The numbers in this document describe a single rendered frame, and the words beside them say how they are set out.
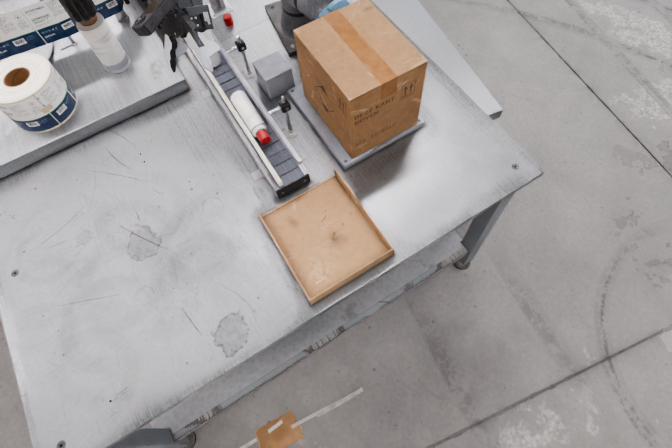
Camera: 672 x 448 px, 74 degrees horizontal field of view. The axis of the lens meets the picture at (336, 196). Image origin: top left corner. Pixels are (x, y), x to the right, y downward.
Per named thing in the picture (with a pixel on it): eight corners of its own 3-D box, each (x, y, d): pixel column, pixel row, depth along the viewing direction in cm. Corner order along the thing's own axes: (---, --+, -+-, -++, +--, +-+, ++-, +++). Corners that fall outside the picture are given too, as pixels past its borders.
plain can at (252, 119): (227, 94, 138) (256, 139, 129) (242, 87, 139) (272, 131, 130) (232, 105, 143) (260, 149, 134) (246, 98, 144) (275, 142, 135)
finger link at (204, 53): (233, 59, 100) (209, 25, 100) (212, 65, 96) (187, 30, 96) (228, 67, 102) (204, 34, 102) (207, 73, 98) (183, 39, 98)
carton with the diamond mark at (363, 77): (303, 94, 147) (292, 29, 123) (365, 64, 152) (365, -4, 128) (351, 159, 134) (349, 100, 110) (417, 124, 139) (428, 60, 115)
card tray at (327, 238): (259, 217, 129) (256, 211, 125) (335, 174, 134) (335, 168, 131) (311, 305, 116) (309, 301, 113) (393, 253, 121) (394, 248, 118)
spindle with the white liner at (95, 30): (101, 61, 155) (48, -15, 129) (126, 50, 157) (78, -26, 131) (109, 77, 151) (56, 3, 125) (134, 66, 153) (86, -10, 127)
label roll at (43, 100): (88, 106, 146) (62, 75, 133) (33, 143, 140) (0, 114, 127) (59, 75, 153) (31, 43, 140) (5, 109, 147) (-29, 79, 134)
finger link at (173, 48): (190, 67, 111) (195, 35, 105) (170, 73, 107) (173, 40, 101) (182, 60, 112) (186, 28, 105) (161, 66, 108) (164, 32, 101)
